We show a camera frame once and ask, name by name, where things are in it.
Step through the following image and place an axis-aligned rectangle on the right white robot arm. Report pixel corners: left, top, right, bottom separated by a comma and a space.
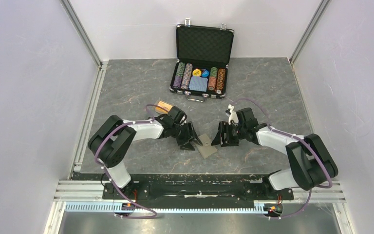
212, 105, 338, 199

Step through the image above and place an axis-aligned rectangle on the black poker chip case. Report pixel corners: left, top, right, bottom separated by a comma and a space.
169, 18, 235, 102

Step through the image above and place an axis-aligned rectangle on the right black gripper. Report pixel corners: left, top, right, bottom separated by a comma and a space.
211, 121, 246, 147

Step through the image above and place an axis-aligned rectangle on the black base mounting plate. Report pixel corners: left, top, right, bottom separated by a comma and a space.
101, 173, 295, 209

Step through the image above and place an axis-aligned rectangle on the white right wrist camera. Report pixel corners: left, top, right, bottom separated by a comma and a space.
225, 104, 239, 125

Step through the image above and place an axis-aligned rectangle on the orange card box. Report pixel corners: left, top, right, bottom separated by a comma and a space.
154, 100, 173, 114

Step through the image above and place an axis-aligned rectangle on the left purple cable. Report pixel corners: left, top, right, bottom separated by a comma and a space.
94, 104, 170, 219

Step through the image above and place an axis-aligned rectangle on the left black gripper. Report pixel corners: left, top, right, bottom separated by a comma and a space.
171, 121, 203, 151

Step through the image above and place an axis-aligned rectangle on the grey slotted cable duct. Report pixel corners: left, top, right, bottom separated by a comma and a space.
64, 201, 281, 215

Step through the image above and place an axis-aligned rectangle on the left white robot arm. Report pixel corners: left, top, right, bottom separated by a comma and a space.
87, 106, 203, 199

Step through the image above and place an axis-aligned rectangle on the beige card holder wallet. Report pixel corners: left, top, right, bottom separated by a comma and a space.
197, 134, 218, 159

